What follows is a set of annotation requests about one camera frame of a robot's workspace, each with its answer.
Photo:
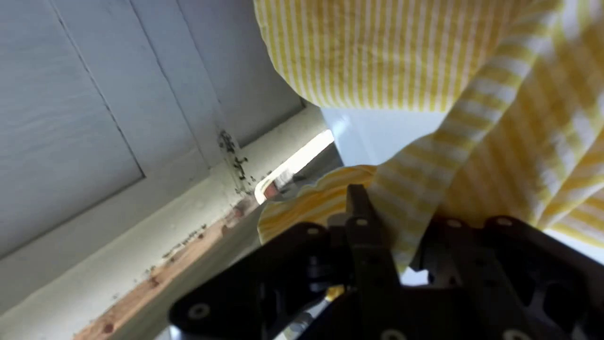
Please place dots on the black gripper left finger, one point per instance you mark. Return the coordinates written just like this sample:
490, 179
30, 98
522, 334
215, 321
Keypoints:
258, 296

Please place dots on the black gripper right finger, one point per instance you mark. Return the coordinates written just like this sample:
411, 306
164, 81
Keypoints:
505, 281

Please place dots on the yellow striped towel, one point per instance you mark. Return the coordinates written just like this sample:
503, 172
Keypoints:
520, 85

